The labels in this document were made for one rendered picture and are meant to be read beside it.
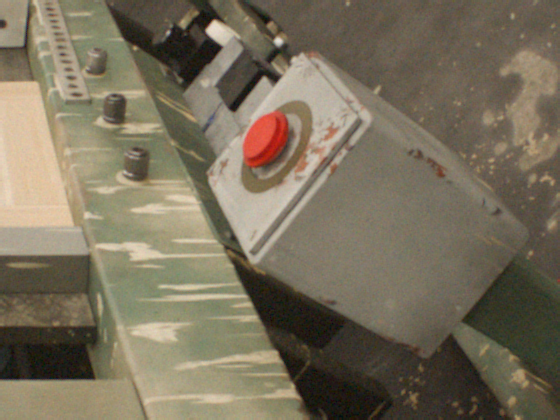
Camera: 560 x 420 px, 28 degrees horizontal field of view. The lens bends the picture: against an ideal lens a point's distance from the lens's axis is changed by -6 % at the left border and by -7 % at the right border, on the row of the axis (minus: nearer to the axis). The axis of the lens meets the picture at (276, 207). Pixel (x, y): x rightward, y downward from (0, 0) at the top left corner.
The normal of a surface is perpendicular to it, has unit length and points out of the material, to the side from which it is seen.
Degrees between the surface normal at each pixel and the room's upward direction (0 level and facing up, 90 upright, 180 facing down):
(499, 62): 0
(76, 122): 59
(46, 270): 90
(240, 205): 0
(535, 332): 90
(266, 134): 0
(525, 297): 90
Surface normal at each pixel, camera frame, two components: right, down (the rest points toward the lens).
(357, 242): 0.29, 0.48
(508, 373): -0.74, -0.44
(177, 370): 0.14, -0.88
